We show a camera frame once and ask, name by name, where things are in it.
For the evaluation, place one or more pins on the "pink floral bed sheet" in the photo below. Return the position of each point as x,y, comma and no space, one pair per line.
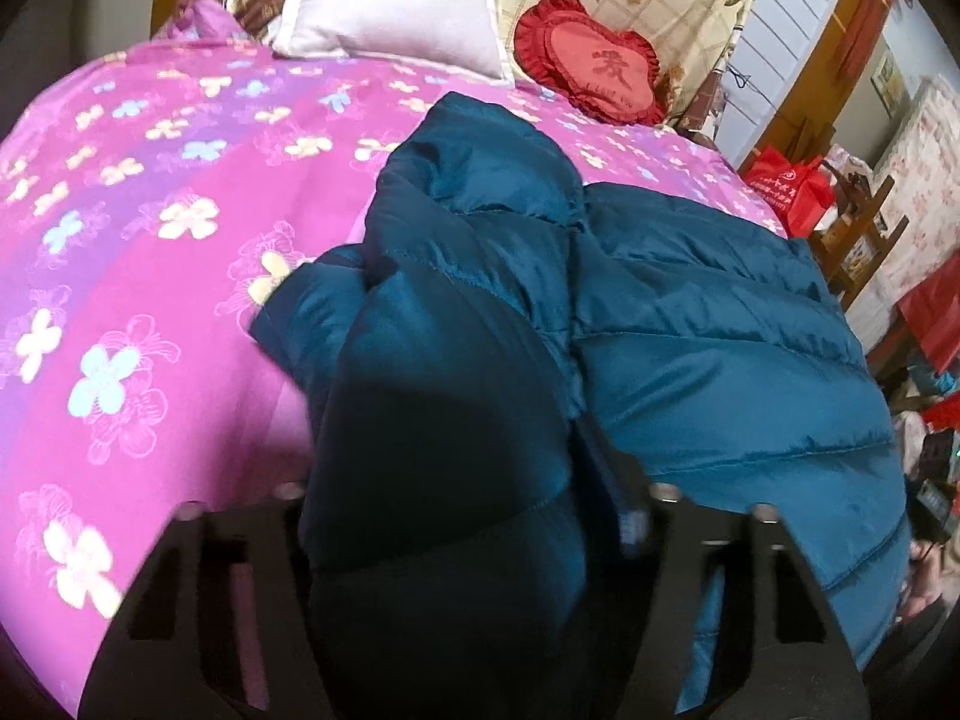
150,240

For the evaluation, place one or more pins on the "framed wall picture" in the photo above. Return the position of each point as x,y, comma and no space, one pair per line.
890,79

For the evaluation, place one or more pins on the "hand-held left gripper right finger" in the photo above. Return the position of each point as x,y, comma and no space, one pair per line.
611,484

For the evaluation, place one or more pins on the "black device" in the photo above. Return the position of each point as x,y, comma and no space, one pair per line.
937,480

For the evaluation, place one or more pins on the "white floral cloth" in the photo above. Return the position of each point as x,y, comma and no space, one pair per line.
926,187

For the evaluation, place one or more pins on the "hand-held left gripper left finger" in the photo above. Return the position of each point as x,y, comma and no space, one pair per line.
202,540

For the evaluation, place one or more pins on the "white pillow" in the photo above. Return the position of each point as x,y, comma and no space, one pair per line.
397,0

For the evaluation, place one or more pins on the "wooden chair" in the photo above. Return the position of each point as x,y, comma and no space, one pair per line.
862,240

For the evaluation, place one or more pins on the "red cloth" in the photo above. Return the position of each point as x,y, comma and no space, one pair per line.
934,322

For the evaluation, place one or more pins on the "red shopping bag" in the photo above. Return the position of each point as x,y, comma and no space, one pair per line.
791,184

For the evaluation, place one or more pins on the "teal down jacket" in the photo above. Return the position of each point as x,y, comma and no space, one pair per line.
675,330

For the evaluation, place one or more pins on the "red heart-shaped cushion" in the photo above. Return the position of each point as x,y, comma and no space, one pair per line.
600,67

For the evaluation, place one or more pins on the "red hanging decoration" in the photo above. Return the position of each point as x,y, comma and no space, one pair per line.
862,37

